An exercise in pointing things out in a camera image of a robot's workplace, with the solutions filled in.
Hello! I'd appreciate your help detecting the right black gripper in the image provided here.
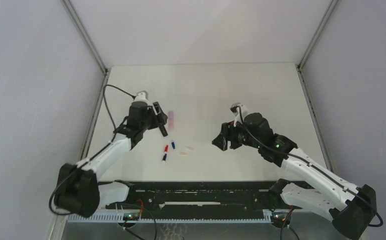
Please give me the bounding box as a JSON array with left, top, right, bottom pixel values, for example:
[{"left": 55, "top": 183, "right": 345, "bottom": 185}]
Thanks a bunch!
[{"left": 213, "top": 117, "right": 261, "bottom": 151}]

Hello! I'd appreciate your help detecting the pink marker pen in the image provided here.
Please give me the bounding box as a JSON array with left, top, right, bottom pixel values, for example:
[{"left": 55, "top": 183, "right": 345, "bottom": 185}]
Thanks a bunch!
[{"left": 167, "top": 116, "right": 174, "bottom": 131}]

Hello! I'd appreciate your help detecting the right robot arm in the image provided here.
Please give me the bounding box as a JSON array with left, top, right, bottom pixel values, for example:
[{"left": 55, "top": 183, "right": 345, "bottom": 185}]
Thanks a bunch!
[{"left": 212, "top": 112, "right": 378, "bottom": 240}]

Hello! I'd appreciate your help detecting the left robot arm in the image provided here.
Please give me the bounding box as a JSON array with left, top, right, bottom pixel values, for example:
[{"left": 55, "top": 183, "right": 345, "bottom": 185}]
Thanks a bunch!
[{"left": 48, "top": 100, "right": 168, "bottom": 218}]

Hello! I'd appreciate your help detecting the red blue pen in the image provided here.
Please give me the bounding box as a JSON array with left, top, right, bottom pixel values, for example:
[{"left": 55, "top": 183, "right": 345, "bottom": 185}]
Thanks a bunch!
[{"left": 162, "top": 145, "right": 169, "bottom": 162}]

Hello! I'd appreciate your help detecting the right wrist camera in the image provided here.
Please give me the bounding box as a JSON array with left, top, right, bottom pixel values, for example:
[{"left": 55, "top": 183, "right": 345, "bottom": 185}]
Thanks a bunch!
[{"left": 230, "top": 102, "right": 249, "bottom": 127}]

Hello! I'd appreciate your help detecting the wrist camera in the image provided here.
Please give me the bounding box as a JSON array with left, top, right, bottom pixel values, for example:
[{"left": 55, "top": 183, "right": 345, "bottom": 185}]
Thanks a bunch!
[
  {"left": 230, "top": 102, "right": 249, "bottom": 127},
  {"left": 133, "top": 90, "right": 150, "bottom": 105}
]

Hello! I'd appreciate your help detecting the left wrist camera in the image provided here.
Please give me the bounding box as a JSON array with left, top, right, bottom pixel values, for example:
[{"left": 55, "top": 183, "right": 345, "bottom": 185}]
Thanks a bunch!
[{"left": 133, "top": 90, "right": 150, "bottom": 105}]

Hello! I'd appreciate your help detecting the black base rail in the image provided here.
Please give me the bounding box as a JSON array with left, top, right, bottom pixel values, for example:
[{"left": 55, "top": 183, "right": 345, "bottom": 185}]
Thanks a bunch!
[{"left": 113, "top": 180, "right": 303, "bottom": 221}]

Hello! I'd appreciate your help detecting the white slotted cable duct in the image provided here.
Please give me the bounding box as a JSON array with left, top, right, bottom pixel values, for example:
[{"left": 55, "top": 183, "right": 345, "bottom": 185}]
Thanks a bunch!
[{"left": 67, "top": 211, "right": 276, "bottom": 224}]

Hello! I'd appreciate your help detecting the left aluminium frame post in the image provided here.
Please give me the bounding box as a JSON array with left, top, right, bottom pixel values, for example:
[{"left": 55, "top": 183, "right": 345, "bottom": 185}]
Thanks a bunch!
[{"left": 60, "top": 0, "right": 109, "bottom": 160}]

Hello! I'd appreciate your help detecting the aluminium frame post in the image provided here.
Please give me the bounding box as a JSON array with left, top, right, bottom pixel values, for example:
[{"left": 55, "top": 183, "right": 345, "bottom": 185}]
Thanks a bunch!
[
  {"left": 296, "top": 0, "right": 341, "bottom": 171},
  {"left": 60, "top": 0, "right": 109, "bottom": 160}
]

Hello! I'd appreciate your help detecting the left camera cable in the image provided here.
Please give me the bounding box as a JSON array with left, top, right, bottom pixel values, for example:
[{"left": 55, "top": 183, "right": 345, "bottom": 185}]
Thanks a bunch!
[{"left": 48, "top": 84, "right": 136, "bottom": 217}]

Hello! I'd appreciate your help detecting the right aluminium frame post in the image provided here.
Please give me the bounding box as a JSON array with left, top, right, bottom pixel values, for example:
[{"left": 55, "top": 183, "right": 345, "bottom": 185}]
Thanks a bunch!
[{"left": 296, "top": 0, "right": 341, "bottom": 171}]

